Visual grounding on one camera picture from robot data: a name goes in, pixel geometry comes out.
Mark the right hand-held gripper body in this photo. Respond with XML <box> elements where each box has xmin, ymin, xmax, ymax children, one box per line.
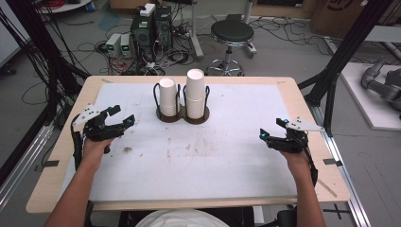
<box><xmin>267</xmin><ymin>116</ymin><xmax>325</xmax><ymax>155</ymax></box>

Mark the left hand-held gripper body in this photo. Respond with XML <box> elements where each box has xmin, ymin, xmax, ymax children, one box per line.
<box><xmin>72</xmin><ymin>103</ymin><xmax>127</xmax><ymax>142</ymax></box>

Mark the short stack of paper cups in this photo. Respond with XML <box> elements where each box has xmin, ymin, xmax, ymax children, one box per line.
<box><xmin>158</xmin><ymin>78</ymin><xmax>181</xmax><ymax>117</ymax></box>

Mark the dark double cup holder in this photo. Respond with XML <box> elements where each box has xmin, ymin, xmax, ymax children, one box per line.
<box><xmin>152</xmin><ymin>82</ymin><xmax>211</xmax><ymax>125</ymax></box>

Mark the person's right hand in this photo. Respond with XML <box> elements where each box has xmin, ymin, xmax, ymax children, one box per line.
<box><xmin>279</xmin><ymin>148</ymin><xmax>312</xmax><ymax>173</ymax></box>

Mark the person's left hand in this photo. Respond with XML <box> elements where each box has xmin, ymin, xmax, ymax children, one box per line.
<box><xmin>82</xmin><ymin>138</ymin><xmax>114</xmax><ymax>170</ymax></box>

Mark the wooden table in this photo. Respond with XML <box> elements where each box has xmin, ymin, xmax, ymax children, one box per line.
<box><xmin>26</xmin><ymin>75</ymin><xmax>352</xmax><ymax>215</ymax></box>

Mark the grey power supply unit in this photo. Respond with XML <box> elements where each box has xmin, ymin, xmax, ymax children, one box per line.
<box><xmin>120</xmin><ymin>33</ymin><xmax>133</xmax><ymax>59</ymax></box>
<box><xmin>105</xmin><ymin>32</ymin><xmax>123</xmax><ymax>58</ymax></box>

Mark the tall stack of paper cups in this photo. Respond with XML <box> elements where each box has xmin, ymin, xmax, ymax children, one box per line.
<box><xmin>184</xmin><ymin>68</ymin><xmax>207</xmax><ymax>120</ymax></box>

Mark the white foam mat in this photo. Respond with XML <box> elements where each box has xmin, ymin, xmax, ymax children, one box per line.
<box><xmin>61</xmin><ymin>82</ymin><xmax>299</xmax><ymax>202</ymax></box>

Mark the black computer tower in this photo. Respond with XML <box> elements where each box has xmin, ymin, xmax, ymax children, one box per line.
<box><xmin>154</xmin><ymin>5</ymin><xmax>174</xmax><ymax>49</ymax></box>
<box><xmin>130</xmin><ymin>13</ymin><xmax>156</xmax><ymax>62</ymax></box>

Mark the white floor board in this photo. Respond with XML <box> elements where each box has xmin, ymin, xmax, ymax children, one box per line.
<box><xmin>340</xmin><ymin>61</ymin><xmax>401</xmax><ymax>131</ymax></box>

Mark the black round stool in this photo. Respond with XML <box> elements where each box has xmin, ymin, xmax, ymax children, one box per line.
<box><xmin>205</xmin><ymin>19</ymin><xmax>258</xmax><ymax>78</ymax></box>

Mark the white box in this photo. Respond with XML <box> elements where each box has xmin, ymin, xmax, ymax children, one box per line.
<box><xmin>139</xmin><ymin>3</ymin><xmax>157</xmax><ymax>18</ymax></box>

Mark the person's white shirt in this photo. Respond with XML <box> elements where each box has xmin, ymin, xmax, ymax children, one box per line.
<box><xmin>135</xmin><ymin>209</ymin><xmax>230</xmax><ymax>227</ymax></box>

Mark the grey metal stand leg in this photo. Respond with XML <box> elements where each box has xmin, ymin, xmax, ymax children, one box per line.
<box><xmin>188</xmin><ymin>0</ymin><xmax>205</xmax><ymax>60</ymax></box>

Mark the cardboard box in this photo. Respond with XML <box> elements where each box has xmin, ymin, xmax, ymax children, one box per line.
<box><xmin>309</xmin><ymin>0</ymin><xmax>368</xmax><ymax>40</ymax></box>

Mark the left hand-held gripper cable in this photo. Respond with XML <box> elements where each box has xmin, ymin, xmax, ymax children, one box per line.
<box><xmin>70</xmin><ymin>113</ymin><xmax>85</xmax><ymax>172</ymax></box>

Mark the hand-held gripper cable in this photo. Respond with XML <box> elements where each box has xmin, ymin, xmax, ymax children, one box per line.
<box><xmin>303</xmin><ymin>147</ymin><xmax>319</xmax><ymax>187</ymax></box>
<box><xmin>70</xmin><ymin>113</ymin><xmax>85</xmax><ymax>172</ymax></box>

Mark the right hand-held gripper cable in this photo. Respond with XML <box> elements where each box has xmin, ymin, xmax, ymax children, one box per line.
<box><xmin>303</xmin><ymin>147</ymin><xmax>319</xmax><ymax>187</ymax></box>

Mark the black metal frame post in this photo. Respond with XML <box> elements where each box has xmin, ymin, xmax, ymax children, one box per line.
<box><xmin>297</xmin><ymin>0</ymin><xmax>395</xmax><ymax>137</ymax></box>
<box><xmin>6</xmin><ymin>0</ymin><xmax>91</xmax><ymax>127</ymax></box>

